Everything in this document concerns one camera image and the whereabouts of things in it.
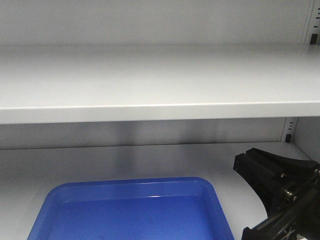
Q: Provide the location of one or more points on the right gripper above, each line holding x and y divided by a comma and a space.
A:
290, 187

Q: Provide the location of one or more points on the grey metal cabinet shelf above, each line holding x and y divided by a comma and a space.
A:
69, 84

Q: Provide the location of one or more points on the lower black shelf clip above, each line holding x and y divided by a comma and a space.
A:
288, 138

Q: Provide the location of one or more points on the black shelf clip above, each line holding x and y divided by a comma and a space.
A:
288, 138
313, 39

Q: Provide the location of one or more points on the blue plastic tray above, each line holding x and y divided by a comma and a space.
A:
178, 208

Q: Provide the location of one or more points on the upper black shelf clip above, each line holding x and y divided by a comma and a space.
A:
313, 39

